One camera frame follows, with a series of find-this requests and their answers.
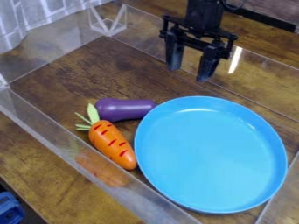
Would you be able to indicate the white patterned curtain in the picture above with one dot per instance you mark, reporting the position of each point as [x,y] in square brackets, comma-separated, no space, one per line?
[23,15]

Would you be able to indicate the blue object at corner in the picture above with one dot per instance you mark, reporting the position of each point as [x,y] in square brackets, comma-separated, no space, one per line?
[11,209]

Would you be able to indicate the purple toy eggplant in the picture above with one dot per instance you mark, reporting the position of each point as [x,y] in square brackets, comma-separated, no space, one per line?
[116,110]

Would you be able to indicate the clear acrylic enclosure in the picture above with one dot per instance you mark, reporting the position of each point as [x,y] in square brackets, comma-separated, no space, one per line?
[104,52]

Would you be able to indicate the blue plastic plate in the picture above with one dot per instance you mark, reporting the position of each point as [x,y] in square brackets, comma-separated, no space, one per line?
[210,154]

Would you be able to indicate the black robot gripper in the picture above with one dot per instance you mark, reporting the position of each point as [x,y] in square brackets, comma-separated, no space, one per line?
[198,31]

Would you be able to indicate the orange toy carrot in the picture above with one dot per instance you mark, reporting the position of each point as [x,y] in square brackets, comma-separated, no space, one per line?
[107,138]

